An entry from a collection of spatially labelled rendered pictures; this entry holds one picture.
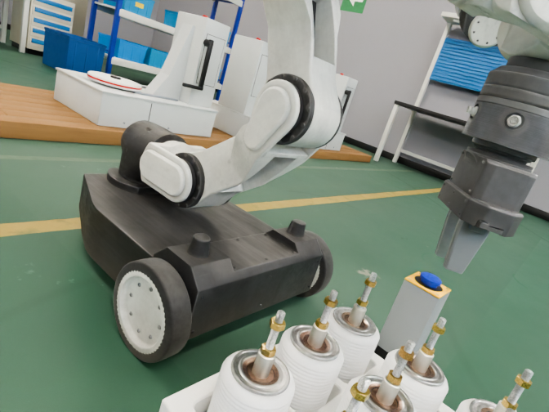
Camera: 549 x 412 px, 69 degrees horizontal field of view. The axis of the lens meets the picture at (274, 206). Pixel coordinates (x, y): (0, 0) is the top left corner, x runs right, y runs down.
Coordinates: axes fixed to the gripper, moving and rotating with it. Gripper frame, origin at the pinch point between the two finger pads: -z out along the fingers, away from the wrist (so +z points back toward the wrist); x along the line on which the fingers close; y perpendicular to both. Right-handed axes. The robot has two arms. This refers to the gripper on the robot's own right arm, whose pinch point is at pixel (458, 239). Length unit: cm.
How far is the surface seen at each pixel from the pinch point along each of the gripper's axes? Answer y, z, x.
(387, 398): -0.2, -22.0, -1.2
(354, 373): 0.7, -29.7, 12.1
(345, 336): 4.4, -23.7, 11.9
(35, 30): 367, -23, 407
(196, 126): 97, -35, 212
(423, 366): -7.1, -22.0, 8.5
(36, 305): 64, -49, 23
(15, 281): 73, -49, 28
